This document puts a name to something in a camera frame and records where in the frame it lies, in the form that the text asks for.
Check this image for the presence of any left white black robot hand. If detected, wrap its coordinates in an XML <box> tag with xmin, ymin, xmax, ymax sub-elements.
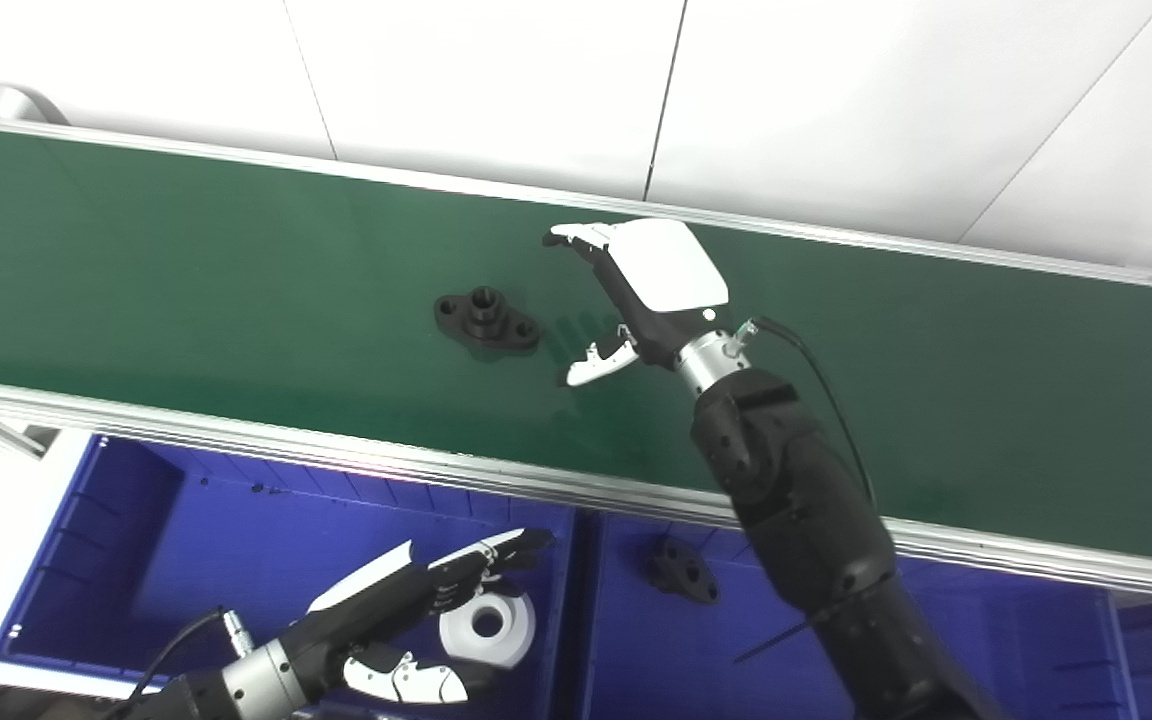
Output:
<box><xmin>284</xmin><ymin>528</ymin><xmax>555</xmax><ymax>705</ymax></box>

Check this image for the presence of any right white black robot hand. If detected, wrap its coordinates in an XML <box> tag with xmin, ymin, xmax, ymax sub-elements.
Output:
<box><xmin>543</xmin><ymin>218</ymin><xmax>732</xmax><ymax>389</ymax></box>

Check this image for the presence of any black flange part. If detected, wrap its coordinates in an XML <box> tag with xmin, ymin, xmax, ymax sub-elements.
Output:
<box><xmin>434</xmin><ymin>285</ymin><xmax>542</xmax><ymax>353</ymax></box>
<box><xmin>646</xmin><ymin>538</ymin><xmax>722</xmax><ymax>605</ymax></box>

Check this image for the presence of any blue plastic bin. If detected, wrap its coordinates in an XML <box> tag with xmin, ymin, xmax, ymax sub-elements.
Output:
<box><xmin>576</xmin><ymin>510</ymin><xmax>1122</xmax><ymax>720</ymax></box>
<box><xmin>0</xmin><ymin>432</ymin><xmax>582</xmax><ymax>720</ymax></box>

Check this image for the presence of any green conveyor belt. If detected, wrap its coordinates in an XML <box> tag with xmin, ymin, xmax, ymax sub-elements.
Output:
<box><xmin>0</xmin><ymin>122</ymin><xmax>1152</xmax><ymax>571</ymax></box>

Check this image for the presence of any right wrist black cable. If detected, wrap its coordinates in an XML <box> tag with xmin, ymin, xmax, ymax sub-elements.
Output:
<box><xmin>729</xmin><ymin>316</ymin><xmax>879</xmax><ymax>513</ymax></box>

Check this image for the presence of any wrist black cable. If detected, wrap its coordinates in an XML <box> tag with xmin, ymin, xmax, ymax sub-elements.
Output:
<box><xmin>126</xmin><ymin>606</ymin><xmax>255</xmax><ymax>706</ymax></box>
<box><xmin>729</xmin><ymin>316</ymin><xmax>879</xmax><ymax>513</ymax></box>

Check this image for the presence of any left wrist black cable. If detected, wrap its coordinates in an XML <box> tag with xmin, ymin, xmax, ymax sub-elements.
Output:
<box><xmin>126</xmin><ymin>606</ymin><xmax>255</xmax><ymax>706</ymax></box>

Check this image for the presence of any white ring-shaped plastic part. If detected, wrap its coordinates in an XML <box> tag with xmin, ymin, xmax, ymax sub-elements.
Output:
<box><xmin>438</xmin><ymin>590</ymin><xmax>537</xmax><ymax>669</ymax></box>

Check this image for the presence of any wide aluminium conveyor side rail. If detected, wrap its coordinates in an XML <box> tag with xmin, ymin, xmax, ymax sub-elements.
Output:
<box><xmin>0</xmin><ymin>373</ymin><xmax>1152</xmax><ymax>606</ymax></box>

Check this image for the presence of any thin aluminium conveyor side rail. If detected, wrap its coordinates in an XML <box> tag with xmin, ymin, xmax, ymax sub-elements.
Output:
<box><xmin>0</xmin><ymin>106</ymin><xmax>1152</xmax><ymax>293</ymax></box>

